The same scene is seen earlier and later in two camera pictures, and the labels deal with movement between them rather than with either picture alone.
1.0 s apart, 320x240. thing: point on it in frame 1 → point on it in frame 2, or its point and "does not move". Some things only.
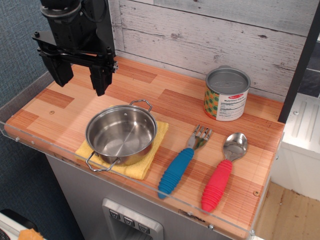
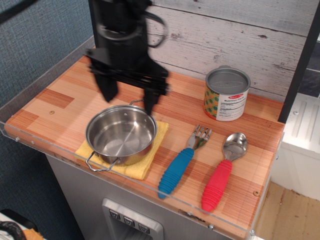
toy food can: (225, 92) does not move
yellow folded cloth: (137, 169) does not move
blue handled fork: (177, 169) does not move
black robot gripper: (73, 38) → (120, 51)
